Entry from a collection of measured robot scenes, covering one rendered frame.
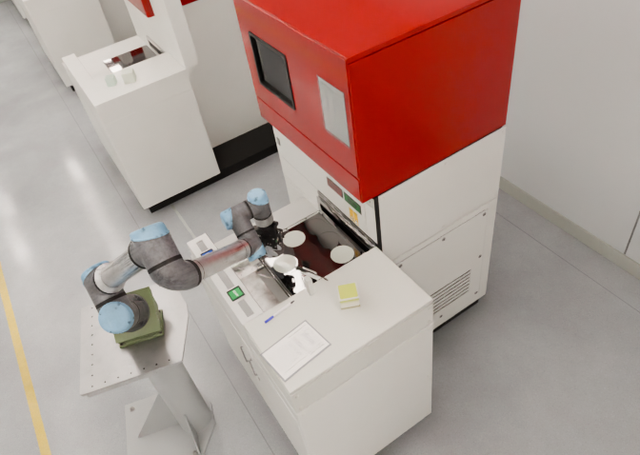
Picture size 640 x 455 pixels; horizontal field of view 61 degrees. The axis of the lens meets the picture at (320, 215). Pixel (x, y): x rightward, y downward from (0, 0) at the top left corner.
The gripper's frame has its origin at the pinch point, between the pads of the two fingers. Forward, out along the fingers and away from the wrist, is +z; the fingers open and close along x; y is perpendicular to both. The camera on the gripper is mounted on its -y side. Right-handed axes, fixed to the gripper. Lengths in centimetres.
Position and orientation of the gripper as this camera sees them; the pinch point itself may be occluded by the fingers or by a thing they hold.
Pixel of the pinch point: (270, 254)
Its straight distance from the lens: 232.4
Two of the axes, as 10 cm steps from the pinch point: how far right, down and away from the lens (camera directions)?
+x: 3.8, -6.8, 6.3
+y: 9.2, 1.7, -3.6
